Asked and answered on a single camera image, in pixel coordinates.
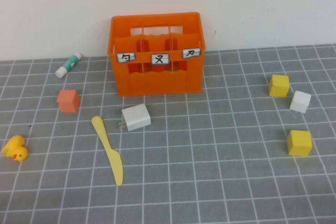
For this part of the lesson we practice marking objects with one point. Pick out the pale yellow plastic knife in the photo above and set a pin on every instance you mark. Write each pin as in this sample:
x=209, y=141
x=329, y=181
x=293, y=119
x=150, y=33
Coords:
x=115, y=161

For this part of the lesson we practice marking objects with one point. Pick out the orange plastic cutlery crate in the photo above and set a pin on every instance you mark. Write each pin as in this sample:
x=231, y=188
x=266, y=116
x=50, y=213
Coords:
x=157, y=82

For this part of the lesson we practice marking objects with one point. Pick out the white plug charger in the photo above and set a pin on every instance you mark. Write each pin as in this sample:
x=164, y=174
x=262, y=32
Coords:
x=137, y=117

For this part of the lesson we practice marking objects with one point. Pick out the white label fork character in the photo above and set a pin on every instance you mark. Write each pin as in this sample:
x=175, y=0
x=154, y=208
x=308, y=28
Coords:
x=160, y=59

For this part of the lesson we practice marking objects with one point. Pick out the white label knife character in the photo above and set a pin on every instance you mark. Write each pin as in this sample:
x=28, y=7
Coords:
x=191, y=53

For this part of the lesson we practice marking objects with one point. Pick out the white label spoon character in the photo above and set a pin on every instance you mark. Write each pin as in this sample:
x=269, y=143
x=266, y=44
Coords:
x=126, y=57

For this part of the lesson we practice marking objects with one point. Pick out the grey grid tablecloth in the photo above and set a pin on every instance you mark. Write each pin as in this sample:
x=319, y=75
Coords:
x=210, y=169

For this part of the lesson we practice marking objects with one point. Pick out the salmon pink cube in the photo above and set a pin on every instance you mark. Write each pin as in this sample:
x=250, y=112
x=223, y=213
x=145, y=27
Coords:
x=68, y=101

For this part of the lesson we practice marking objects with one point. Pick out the white green glue stick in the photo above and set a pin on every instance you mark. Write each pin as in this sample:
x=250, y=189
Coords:
x=67, y=65

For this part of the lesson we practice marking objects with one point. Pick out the yellow cube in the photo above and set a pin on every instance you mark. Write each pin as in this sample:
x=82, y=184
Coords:
x=279, y=85
x=299, y=143

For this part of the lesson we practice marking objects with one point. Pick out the white cube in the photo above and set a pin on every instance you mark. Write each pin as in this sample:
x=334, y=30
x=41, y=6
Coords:
x=300, y=102

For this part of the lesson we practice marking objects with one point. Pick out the yellow rubber duck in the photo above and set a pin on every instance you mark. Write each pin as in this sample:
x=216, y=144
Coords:
x=16, y=149

